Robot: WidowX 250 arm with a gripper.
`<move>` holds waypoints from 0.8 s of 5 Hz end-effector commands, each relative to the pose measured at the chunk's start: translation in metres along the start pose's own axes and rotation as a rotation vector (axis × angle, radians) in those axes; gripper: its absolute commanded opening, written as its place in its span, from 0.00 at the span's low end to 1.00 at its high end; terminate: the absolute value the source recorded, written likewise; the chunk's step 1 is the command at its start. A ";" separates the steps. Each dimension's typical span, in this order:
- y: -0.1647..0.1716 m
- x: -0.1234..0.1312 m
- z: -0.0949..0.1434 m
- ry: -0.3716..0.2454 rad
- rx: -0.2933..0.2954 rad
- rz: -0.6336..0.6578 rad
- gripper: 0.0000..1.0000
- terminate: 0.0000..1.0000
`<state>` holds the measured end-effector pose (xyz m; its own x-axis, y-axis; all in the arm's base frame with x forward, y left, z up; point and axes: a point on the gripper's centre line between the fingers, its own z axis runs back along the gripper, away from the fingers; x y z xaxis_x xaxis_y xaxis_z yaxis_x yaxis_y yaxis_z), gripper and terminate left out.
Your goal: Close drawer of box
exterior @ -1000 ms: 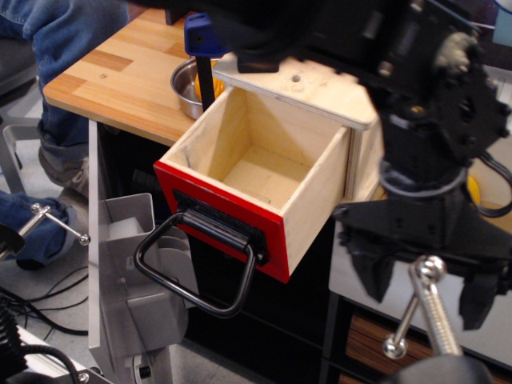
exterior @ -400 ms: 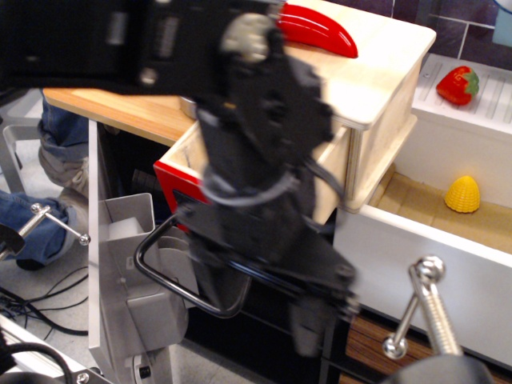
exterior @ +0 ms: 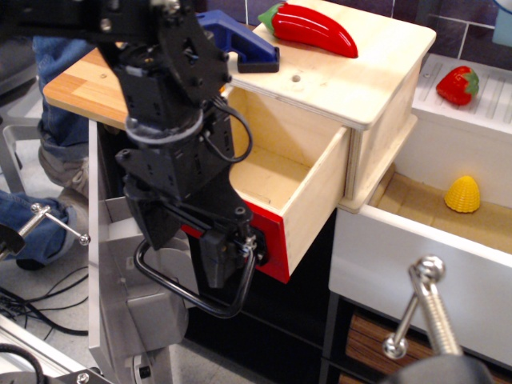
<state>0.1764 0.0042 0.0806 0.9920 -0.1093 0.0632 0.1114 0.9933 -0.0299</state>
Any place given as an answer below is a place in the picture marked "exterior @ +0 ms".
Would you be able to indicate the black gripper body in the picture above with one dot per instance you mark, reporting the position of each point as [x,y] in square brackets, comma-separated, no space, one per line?
[190,172]

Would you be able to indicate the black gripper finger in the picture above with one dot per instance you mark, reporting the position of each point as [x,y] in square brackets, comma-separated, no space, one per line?
[221,257]
[153,218]

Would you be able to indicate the wooden drawer with red front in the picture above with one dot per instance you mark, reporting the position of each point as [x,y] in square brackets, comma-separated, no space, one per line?
[281,243]

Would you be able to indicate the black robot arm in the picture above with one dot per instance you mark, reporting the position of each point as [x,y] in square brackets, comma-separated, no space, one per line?
[170,71]

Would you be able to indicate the light wooden box housing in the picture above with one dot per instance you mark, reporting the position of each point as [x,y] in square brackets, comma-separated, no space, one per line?
[360,88]

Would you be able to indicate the grey metal table leg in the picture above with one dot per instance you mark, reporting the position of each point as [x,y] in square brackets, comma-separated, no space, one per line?
[133,321]

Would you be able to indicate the grey sneaker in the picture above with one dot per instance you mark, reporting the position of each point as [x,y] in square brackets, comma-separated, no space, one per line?
[67,174]

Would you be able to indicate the left silver clamp screw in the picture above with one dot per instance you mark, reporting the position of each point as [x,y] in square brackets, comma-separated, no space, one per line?
[14,241]

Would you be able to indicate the silver clamp screw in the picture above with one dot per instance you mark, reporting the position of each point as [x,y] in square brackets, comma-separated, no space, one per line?
[14,241]
[425,275]

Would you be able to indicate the blue quick-grip bar clamp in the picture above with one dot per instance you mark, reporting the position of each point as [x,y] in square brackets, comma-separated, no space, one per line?
[255,55]

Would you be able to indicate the person in blue jeans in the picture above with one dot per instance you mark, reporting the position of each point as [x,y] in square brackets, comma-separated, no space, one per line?
[63,154]

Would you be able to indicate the red chili pepper toy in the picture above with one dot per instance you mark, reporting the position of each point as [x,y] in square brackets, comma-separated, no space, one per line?
[304,25]

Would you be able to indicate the near silver clamp screw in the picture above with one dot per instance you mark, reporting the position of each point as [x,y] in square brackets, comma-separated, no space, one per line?
[425,275]

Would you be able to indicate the white toy sink unit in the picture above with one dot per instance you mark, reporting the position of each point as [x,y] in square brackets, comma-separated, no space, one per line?
[407,217]

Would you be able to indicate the yellow corn toy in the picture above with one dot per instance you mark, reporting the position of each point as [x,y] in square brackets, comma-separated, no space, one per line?
[463,196]

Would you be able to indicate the red strawberry toy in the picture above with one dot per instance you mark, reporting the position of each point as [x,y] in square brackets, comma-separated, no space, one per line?
[460,86]

